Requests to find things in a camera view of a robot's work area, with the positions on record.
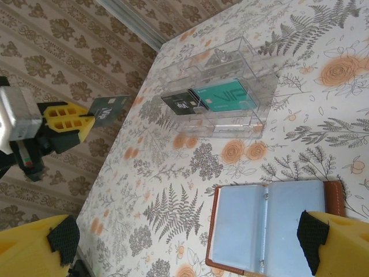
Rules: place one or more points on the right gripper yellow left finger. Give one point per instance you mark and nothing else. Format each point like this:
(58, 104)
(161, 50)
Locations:
(23, 254)

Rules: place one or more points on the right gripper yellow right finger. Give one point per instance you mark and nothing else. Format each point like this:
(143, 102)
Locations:
(346, 251)

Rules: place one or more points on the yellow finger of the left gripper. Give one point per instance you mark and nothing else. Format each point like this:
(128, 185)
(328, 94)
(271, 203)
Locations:
(52, 112)
(83, 125)

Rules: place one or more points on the black VIP card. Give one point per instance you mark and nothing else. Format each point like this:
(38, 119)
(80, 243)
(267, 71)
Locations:
(178, 105)
(112, 111)

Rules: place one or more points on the brown leather card holder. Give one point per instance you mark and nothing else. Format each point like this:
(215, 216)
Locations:
(245, 219)

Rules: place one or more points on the teal VIP chip card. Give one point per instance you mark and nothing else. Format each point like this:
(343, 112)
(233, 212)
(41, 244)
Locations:
(225, 98)

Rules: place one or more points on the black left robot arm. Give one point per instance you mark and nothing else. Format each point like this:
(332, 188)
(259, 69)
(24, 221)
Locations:
(4, 166)

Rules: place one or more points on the floral patterned tablecloth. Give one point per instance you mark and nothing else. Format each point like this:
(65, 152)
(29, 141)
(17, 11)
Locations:
(230, 173)

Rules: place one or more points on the clear acrylic box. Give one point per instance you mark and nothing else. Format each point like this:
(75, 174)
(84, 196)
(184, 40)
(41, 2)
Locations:
(230, 127)

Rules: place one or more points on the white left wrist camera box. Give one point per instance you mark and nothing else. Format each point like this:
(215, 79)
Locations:
(23, 109)

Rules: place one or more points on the grey metal wall rail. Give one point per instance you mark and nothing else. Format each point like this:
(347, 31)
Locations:
(134, 23)

